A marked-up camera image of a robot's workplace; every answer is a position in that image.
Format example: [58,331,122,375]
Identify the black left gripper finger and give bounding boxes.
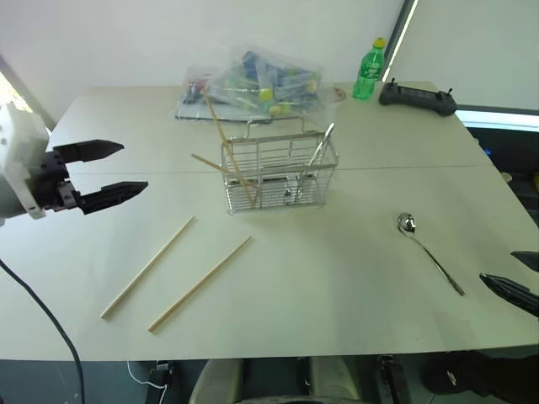
[52,139,125,165]
[78,181,150,216]

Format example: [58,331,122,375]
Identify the beige rounded shape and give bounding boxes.
[308,356,364,401]
[187,359,246,404]

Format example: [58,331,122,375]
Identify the black remote controller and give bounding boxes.
[377,77,459,118]

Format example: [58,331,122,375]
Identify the chrome wire cutlery basket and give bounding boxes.
[220,116,340,216]

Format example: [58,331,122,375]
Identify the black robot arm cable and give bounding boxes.
[0,257,87,404]

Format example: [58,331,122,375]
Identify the clear plastic bag of items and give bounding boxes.
[173,45,334,124]

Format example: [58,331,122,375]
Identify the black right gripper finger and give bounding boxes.
[478,272,539,320]
[510,250,539,272]

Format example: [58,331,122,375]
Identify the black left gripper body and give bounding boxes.
[29,150,83,215]

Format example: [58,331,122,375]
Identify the wooden chopstick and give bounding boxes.
[202,89,258,209]
[99,215,196,321]
[190,152,259,189]
[147,236,253,335]

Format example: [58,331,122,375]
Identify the dark window frame strip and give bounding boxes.
[380,0,419,83]

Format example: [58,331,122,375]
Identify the black power adapter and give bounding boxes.
[149,360,176,387]

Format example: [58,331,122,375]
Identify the thin white cable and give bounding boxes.
[126,360,168,404]

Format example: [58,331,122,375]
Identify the green plastic bottle yellow cap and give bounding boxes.
[351,36,388,102]

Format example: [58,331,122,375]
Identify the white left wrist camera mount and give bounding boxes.
[0,99,52,221]

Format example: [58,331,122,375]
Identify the dark rounded shape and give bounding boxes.
[419,349,539,404]

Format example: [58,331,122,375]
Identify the stainless steel spoon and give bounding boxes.
[292,122,336,205]
[396,211,466,297]

